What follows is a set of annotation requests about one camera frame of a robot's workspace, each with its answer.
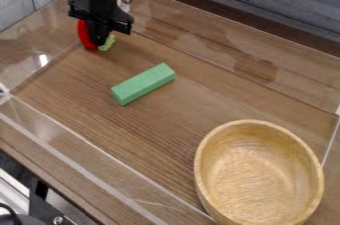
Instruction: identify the black cable lower left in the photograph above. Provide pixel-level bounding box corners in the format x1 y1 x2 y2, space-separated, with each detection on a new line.
0 202 21 225

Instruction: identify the black metal table bracket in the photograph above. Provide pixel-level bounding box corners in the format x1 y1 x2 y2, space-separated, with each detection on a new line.
28 180 76 225

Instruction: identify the red plush strawberry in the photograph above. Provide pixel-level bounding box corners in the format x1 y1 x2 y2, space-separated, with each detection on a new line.
77 20 116 51

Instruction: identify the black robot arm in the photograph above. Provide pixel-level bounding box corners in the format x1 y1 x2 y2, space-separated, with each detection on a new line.
68 0 134 50

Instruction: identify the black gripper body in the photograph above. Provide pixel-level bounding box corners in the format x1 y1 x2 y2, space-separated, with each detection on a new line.
68 0 134 34

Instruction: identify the wooden bowl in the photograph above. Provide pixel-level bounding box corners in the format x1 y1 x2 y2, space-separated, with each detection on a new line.
193 119 324 225

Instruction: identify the green rectangular block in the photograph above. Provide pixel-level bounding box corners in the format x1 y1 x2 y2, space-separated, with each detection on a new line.
112 63 174 105

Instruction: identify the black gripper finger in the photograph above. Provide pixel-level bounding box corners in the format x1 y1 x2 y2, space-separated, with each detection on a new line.
100 24 110 45
86 20 101 46

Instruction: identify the clear acrylic enclosure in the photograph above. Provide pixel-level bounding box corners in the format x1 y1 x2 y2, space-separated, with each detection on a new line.
0 0 340 225

